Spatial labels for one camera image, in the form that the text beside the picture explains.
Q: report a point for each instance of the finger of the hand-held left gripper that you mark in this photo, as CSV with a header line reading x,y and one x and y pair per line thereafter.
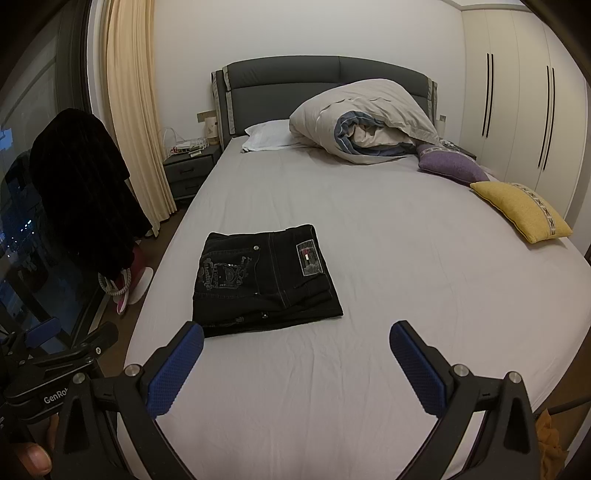
x,y
92,339
44,332

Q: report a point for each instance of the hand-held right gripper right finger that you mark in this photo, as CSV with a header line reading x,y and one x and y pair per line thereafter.
x,y
418,369

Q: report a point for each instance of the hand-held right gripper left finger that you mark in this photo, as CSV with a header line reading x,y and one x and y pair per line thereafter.
x,y
173,374

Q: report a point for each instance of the black denim pants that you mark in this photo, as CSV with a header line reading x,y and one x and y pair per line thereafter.
x,y
265,281

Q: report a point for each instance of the person's left hand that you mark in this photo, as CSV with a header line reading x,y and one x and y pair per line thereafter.
x,y
34,459

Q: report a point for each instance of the pink and white appliance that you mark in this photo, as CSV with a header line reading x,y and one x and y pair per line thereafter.
x,y
124,286

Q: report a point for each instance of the bed with white sheet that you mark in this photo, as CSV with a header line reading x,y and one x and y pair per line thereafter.
x,y
369,277

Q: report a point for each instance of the black hanging garment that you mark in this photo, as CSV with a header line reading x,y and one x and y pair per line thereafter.
x,y
83,194

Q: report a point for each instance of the dark glass window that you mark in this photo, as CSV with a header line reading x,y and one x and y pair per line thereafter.
x,y
27,184

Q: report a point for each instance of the yellow cloth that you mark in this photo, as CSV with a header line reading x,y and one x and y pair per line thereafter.
x,y
551,438

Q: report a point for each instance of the yellow pillow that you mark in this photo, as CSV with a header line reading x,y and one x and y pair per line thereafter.
x,y
521,207

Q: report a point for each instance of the grey nightstand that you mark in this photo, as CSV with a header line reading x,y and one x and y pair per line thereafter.
x,y
189,170
461,150

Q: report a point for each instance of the purple pillow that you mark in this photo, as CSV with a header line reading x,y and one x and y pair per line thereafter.
x,y
450,164

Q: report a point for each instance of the tray of small items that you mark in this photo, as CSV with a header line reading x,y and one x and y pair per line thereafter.
x,y
189,147

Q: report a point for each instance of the cream curtain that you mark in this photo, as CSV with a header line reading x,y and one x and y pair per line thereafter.
x,y
134,115

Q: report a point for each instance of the rumpled beige duvet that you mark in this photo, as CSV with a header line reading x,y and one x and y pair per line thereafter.
x,y
369,120

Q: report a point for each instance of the white pillow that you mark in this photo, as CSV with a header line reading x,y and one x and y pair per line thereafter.
x,y
268,134

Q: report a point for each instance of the white wardrobe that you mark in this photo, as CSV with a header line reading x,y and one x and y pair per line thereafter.
x,y
517,92

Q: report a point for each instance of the grey padded headboard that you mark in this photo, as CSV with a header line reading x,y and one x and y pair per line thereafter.
x,y
277,87

